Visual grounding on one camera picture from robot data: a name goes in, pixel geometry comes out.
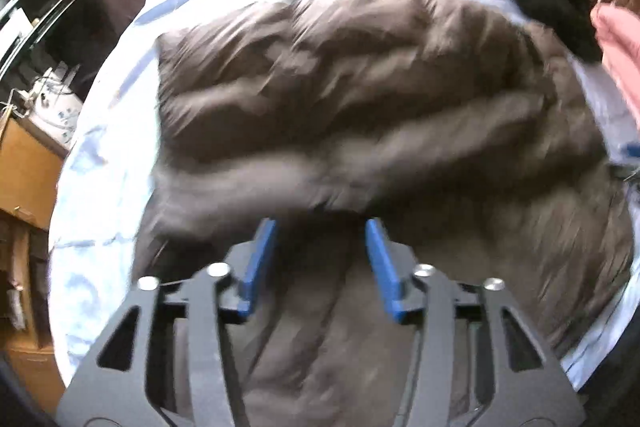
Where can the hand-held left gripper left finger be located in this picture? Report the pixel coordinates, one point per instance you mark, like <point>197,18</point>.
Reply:
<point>259,264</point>

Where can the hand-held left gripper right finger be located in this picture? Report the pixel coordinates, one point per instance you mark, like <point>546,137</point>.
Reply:
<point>384,264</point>

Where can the brown puffer jacket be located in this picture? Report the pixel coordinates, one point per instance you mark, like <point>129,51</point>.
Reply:
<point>350,107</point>

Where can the white and blue bed sheet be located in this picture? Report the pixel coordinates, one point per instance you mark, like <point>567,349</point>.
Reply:
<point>100,187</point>

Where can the wooden cabinet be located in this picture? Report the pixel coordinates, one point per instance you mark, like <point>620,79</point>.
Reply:
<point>25,187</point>

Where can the white appliance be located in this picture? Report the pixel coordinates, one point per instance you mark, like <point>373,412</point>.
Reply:
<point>55,107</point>

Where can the pink folded cloth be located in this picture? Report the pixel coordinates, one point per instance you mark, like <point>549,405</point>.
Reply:
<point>620,49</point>

